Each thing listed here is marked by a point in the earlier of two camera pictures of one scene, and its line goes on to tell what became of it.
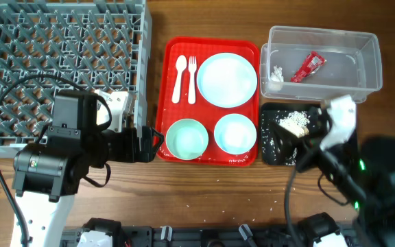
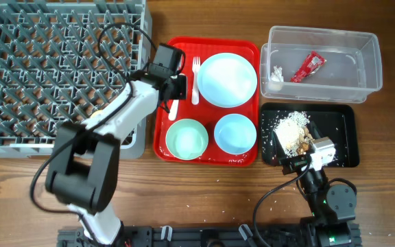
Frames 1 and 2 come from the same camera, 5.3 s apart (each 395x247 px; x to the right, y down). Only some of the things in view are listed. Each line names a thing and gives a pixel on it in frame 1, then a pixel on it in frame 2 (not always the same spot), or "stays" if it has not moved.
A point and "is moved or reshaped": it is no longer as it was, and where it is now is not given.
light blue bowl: (235, 134) stays
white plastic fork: (192, 69) is moved or reshaped
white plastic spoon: (180, 64) is moved or reshaped
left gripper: (130, 154) -> (182, 91)
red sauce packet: (309, 66) stays
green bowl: (186, 139) stays
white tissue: (276, 75) stays
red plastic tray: (207, 101) stays
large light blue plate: (227, 79) stays
